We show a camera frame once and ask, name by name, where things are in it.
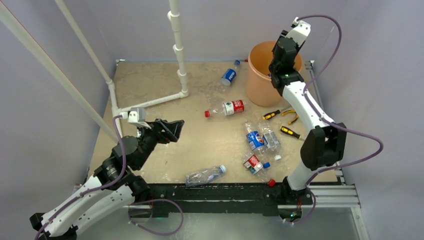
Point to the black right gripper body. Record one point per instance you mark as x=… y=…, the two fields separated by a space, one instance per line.
x=272 y=66

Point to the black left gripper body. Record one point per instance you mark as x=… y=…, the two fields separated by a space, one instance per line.
x=149 y=139

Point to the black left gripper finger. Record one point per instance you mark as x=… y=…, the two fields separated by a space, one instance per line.
x=164 y=125
x=174 y=136

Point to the clear white cap bottle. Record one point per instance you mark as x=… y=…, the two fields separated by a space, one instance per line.
x=205 y=176

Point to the red label water bottle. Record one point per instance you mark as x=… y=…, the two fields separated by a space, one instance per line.
x=224 y=109

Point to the small blue Pepsi bottle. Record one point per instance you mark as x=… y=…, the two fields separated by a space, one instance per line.
x=254 y=138

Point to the crushed white cap bottle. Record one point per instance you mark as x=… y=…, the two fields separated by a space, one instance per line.
x=271 y=142

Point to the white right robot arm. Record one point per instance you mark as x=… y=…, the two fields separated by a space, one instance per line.
x=324 y=144

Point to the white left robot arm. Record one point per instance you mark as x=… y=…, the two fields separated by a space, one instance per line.
x=112 y=186

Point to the orange plastic bin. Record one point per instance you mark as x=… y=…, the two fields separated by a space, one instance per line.
x=259 y=88

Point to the red blue label bottle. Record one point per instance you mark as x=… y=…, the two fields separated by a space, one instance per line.
x=253 y=164

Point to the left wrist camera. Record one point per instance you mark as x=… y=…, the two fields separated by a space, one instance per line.
x=135 y=116

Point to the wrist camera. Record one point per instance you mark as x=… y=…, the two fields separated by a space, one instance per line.
x=135 y=116
x=300 y=31

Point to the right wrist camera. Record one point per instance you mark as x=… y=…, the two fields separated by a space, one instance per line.
x=300 y=31

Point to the yellow handled pliers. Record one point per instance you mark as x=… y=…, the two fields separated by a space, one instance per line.
x=293 y=112

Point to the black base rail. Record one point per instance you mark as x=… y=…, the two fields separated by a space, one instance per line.
x=222 y=198

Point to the white PVC pipe frame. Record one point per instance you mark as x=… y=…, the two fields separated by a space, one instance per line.
x=29 y=42

